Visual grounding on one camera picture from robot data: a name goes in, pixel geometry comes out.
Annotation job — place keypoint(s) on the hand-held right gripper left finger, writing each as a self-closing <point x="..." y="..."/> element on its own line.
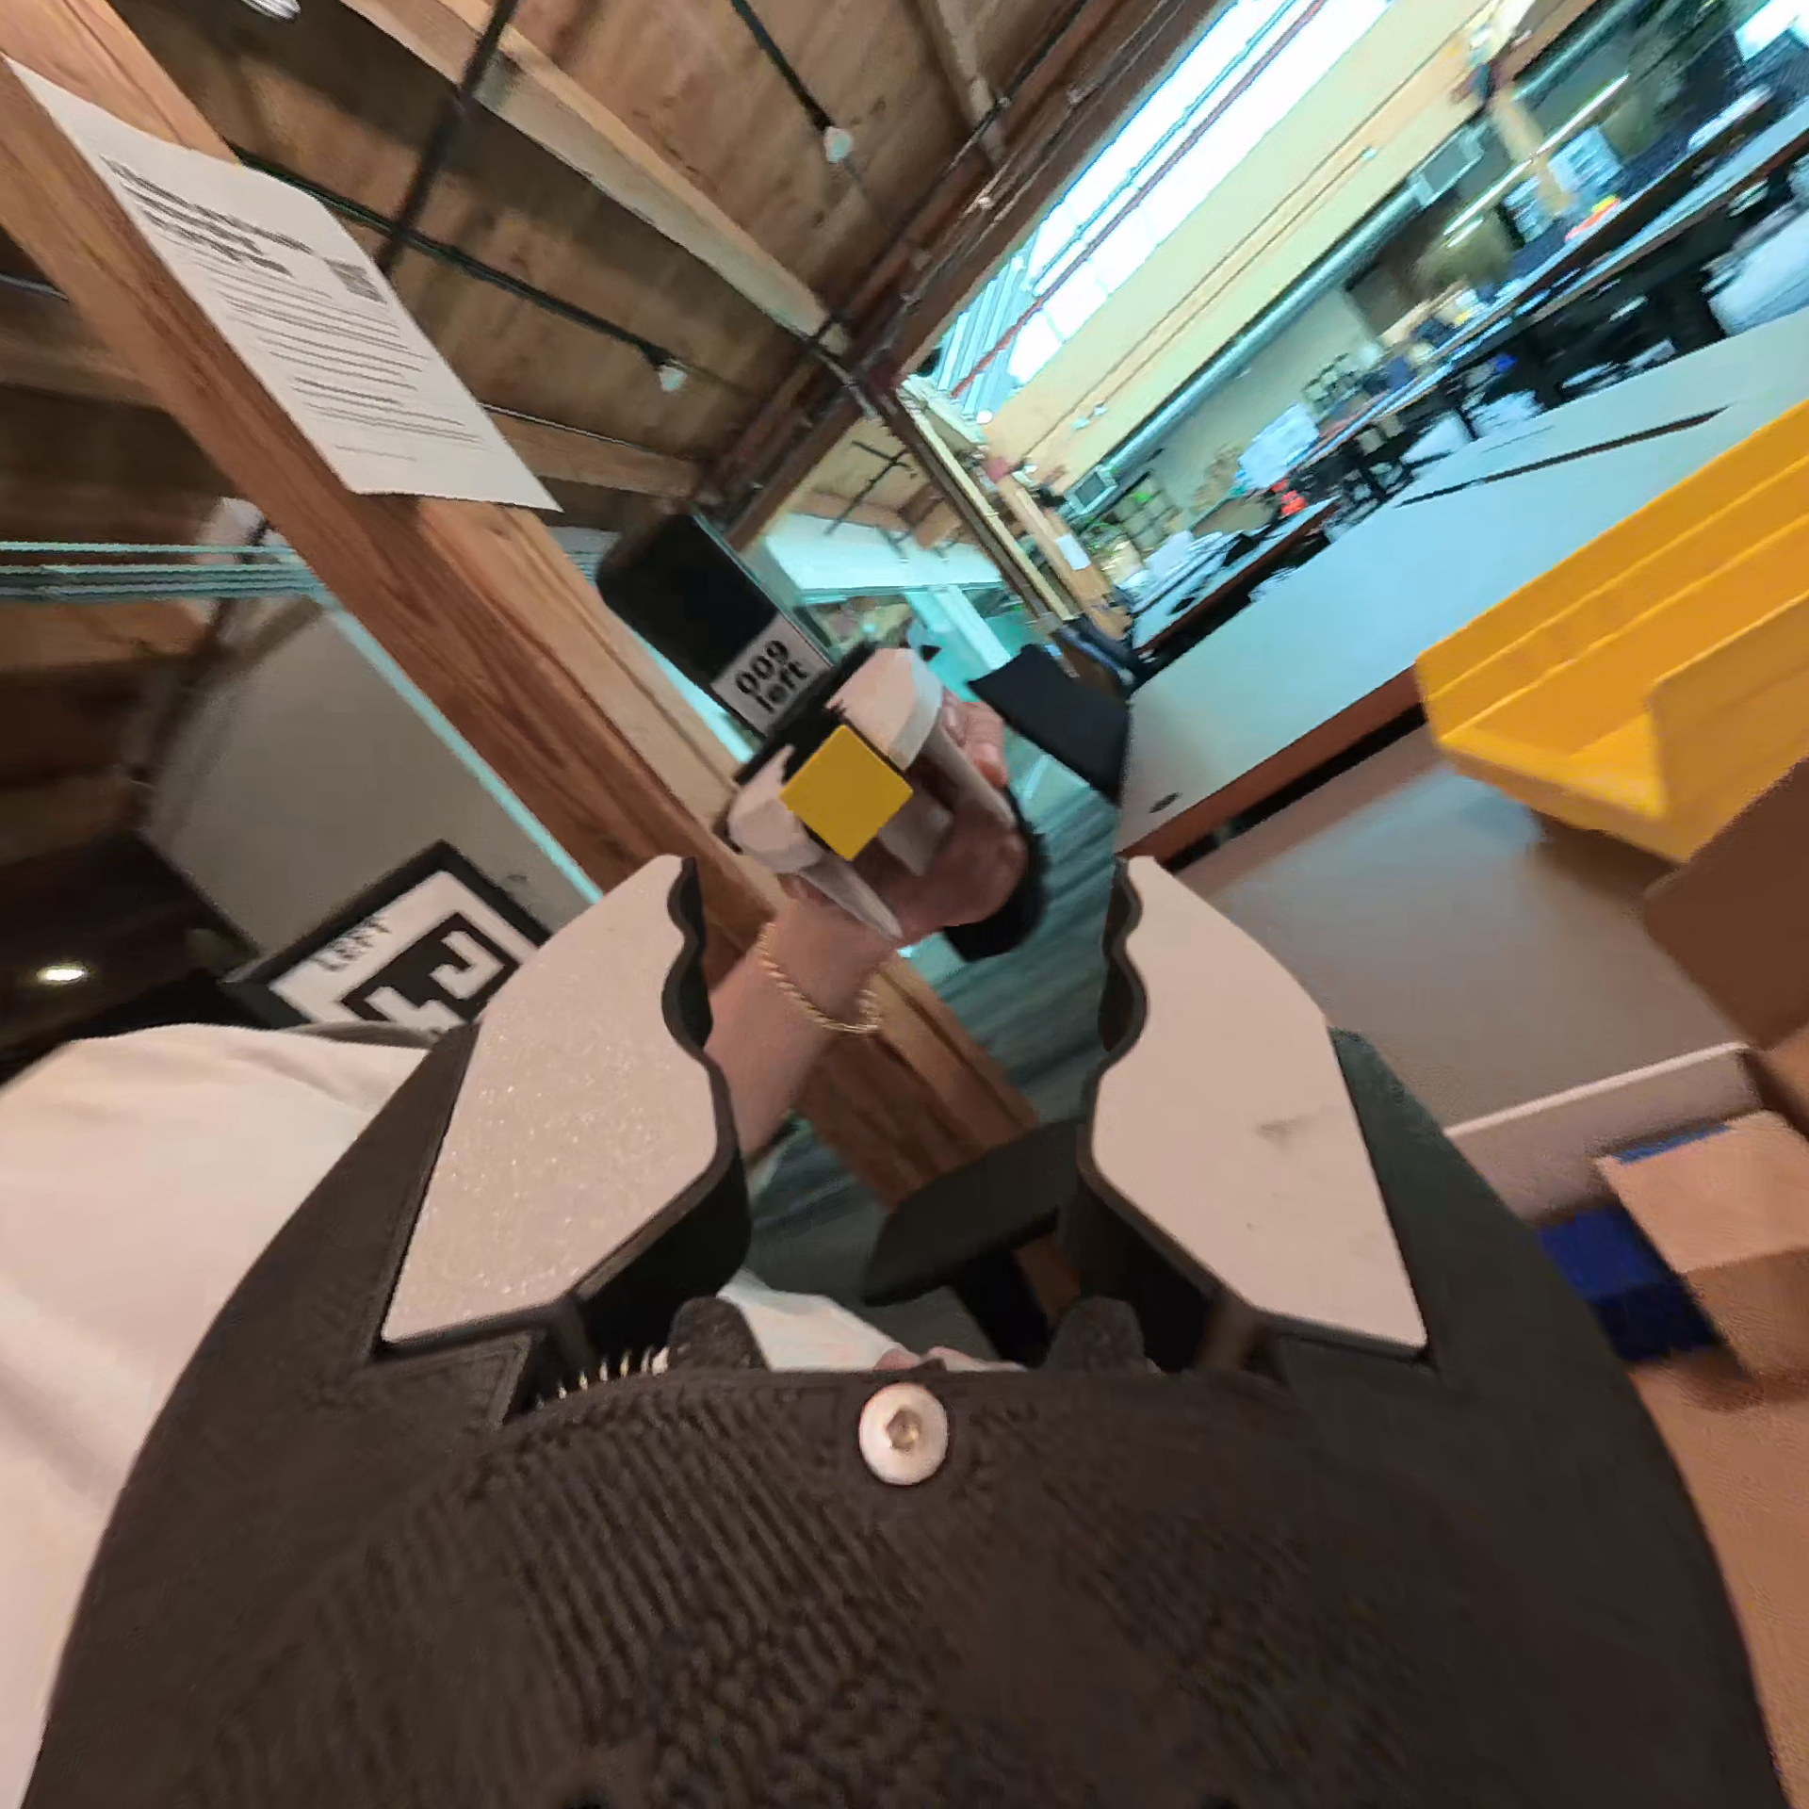
<point x="565" y="1116"/>

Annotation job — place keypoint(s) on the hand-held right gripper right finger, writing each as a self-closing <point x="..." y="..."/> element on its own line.
<point x="1242" y="1132"/>

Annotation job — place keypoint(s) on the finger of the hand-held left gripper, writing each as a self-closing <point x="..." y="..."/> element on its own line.
<point x="818" y="877"/>
<point x="904" y="708"/>

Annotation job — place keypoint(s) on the yellow cube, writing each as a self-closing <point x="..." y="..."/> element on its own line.
<point x="845" y="792"/>

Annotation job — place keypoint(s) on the white cardboard mailer box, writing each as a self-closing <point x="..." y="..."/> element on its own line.
<point x="1753" y="918"/>

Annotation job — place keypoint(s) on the yellow plastic bin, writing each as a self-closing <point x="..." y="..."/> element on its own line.
<point x="1625" y="679"/>

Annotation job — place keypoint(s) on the person's left forearm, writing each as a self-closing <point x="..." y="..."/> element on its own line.
<point x="791" y="1075"/>

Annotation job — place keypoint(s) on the person's left hand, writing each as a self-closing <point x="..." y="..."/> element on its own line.
<point x="976" y="869"/>

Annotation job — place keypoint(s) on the black white marker sign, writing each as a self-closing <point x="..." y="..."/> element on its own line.
<point x="410" y="962"/>

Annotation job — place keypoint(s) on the white shirt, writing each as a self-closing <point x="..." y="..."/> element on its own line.
<point x="140" y="1271"/>

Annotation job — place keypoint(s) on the white paper notice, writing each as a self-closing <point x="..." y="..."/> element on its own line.
<point x="298" y="312"/>

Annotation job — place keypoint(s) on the wooden post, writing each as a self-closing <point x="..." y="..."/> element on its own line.
<point x="465" y="594"/>

